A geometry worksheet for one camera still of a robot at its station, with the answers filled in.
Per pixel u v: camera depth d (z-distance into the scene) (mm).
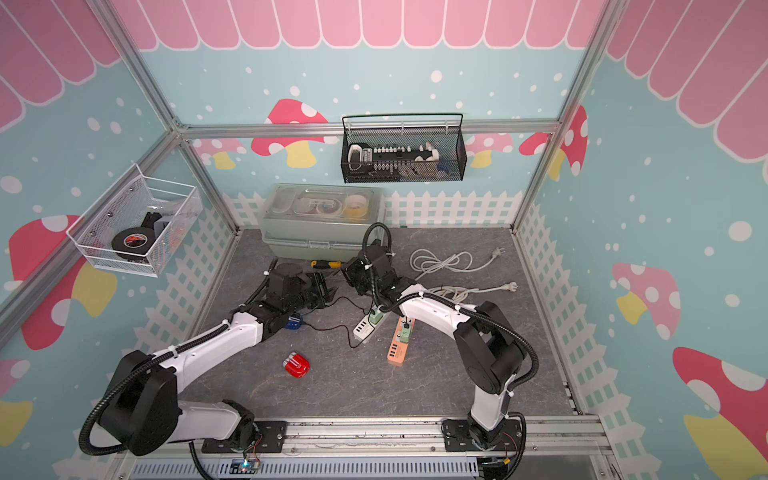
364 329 896
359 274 751
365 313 933
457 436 741
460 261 1061
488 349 469
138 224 730
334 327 940
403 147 917
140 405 416
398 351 852
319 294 756
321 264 1045
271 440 743
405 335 847
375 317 879
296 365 831
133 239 699
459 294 984
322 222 1019
